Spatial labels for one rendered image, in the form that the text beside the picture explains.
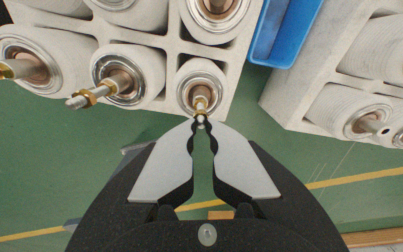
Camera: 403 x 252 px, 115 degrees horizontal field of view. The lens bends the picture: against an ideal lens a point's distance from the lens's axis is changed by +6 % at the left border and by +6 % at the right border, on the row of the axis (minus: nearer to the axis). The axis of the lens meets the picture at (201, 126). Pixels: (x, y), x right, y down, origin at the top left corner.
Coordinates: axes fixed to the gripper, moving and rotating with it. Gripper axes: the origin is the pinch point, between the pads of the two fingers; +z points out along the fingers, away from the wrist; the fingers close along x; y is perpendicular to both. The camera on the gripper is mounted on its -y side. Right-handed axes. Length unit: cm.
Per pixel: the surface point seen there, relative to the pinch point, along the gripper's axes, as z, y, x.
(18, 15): 16.3, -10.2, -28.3
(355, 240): 29, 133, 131
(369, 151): 34, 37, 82
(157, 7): 12.3, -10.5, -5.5
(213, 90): 8.9, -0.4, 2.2
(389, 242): 26, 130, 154
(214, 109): 8.9, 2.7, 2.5
